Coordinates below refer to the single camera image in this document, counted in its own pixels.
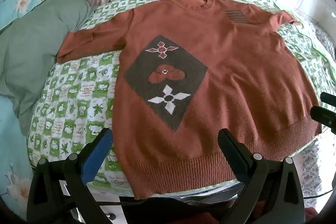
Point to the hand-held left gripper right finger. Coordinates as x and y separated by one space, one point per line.
234 154

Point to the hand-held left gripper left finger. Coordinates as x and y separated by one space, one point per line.
97 157

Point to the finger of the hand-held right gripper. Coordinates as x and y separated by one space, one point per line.
329 98
324 116

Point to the orange knit sweater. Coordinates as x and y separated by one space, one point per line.
236 69

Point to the green checked blanket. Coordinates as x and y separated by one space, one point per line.
73 103

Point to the light blue floral bedsheet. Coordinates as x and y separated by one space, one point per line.
13 155

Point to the grey-green pillow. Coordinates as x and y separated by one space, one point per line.
31 50

